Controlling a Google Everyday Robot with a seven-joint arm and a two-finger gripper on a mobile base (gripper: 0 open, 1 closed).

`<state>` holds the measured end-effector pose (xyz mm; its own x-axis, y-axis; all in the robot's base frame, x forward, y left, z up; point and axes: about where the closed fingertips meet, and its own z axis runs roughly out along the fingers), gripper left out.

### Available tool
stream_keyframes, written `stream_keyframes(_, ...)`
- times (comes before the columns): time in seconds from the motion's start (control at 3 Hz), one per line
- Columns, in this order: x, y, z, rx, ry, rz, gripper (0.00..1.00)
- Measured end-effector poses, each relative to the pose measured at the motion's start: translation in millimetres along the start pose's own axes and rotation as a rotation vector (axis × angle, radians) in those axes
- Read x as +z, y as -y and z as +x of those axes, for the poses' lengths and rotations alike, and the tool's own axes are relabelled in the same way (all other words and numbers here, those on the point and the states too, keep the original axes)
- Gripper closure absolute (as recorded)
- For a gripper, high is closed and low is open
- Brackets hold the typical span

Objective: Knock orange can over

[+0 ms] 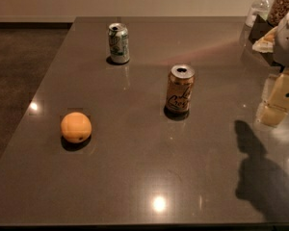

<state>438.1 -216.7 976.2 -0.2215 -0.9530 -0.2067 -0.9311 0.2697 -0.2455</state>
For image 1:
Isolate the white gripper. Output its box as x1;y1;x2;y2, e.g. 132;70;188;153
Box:
259;12;289;127

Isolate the orange LaCroix can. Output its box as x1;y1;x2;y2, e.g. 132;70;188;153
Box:
165;64;195;115

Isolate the green white soda can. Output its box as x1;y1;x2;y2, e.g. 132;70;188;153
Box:
108;23;130;64

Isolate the pale snack packet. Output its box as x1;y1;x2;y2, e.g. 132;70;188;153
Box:
252;27;277;53

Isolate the dark cardboard box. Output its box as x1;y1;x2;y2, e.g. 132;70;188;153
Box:
249;15;273;43

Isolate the clear plastic bottle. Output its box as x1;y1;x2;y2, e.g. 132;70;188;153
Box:
245;0;273;27

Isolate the glass jar of nuts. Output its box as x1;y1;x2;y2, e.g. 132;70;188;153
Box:
267;0;289;26

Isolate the orange fruit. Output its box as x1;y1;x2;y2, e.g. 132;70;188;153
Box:
61;112;92;143

